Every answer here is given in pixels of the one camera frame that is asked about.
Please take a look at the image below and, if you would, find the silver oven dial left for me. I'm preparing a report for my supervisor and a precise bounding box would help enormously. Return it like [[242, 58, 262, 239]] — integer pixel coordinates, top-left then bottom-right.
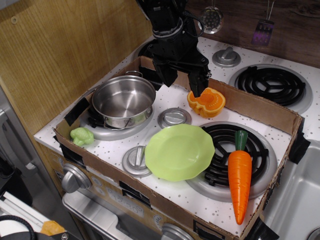
[[61, 163, 92, 194]]

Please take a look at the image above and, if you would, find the light green plastic plate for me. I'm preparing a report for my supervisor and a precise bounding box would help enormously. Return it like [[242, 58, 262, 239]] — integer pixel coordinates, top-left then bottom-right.
[[144, 123, 215, 182]]

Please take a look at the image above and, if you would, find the stainless steel pot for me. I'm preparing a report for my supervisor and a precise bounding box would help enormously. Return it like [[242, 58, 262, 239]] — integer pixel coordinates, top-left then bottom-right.
[[91, 74, 156, 131]]

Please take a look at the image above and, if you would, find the front right black burner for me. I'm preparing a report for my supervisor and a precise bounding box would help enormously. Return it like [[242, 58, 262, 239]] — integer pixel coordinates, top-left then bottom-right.
[[185, 121, 278, 203]]

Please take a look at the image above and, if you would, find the back right black burner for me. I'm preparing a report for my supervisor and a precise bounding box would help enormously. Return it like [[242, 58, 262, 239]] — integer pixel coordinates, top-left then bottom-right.
[[228, 64, 313, 114]]

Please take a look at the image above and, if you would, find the black burner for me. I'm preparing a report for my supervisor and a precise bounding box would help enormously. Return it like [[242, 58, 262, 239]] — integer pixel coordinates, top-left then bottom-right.
[[185, 121, 278, 203], [228, 64, 313, 114], [132, 39, 156, 59]]

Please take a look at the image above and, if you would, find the green plastic broccoli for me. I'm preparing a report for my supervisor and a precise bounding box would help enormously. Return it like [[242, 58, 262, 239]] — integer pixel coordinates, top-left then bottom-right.
[[70, 127, 94, 147]]

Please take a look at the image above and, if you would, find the silver oven door handle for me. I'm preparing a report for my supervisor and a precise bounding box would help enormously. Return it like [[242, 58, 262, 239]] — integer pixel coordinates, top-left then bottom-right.
[[62, 191, 161, 240]]

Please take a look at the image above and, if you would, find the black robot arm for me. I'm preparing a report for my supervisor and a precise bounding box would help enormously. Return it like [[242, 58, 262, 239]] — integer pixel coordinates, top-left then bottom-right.
[[137, 0, 211, 97]]

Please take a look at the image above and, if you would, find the black cable loop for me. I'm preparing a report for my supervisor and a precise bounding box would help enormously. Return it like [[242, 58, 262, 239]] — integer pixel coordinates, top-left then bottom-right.
[[0, 214, 36, 240]]

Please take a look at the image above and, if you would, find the silver front stove knob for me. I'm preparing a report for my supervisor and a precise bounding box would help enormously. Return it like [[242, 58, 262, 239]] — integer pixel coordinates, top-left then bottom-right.
[[122, 145, 152, 178]]

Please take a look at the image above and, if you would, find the hanging purple slotted spatula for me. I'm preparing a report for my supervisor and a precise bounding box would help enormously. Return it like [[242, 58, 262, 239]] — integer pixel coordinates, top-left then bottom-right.
[[251, 0, 275, 47]]

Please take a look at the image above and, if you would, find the hanging silver strainer ladle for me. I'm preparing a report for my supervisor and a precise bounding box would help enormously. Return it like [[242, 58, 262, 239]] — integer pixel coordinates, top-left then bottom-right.
[[199, 0, 224, 35]]

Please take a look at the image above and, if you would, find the grey toy sink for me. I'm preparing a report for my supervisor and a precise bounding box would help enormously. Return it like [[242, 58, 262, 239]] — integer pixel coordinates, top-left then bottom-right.
[[263, 140, 320, 240]]

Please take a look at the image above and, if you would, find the silver oven dial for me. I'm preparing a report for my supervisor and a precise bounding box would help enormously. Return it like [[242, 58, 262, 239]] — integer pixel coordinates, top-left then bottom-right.
[[161, 223, 194, 240], [61, 163, 92, 194]]

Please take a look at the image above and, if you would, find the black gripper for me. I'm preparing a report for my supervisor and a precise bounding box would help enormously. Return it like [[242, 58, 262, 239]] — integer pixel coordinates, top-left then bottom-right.
[[148, 19, 210, 97]]

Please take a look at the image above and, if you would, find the back left black burner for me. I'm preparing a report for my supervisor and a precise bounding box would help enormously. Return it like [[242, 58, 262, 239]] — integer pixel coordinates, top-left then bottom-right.
[[132, 39, 156, 59]]

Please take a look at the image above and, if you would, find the orange plastic carrot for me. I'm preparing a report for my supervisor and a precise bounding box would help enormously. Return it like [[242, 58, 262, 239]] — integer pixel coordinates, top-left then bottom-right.
[[228, 130, 252, 225]]

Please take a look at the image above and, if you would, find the silver oven dial right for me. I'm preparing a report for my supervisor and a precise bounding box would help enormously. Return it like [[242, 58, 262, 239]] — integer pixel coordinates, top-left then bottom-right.
[[161, 223, 194, 240]]

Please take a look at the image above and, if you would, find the front left burner ring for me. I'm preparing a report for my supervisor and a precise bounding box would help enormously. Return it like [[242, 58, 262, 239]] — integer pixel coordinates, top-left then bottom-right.
[[79, 104, 154, 142]]

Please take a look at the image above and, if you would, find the silver back stove knob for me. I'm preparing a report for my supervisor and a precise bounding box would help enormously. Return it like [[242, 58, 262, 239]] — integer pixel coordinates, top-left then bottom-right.
[[212, 46, 241, 68]]

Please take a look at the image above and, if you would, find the orange object bottom left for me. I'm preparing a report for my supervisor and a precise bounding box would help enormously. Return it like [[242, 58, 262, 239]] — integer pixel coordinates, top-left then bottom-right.
[[40, 220, 66, 236]]

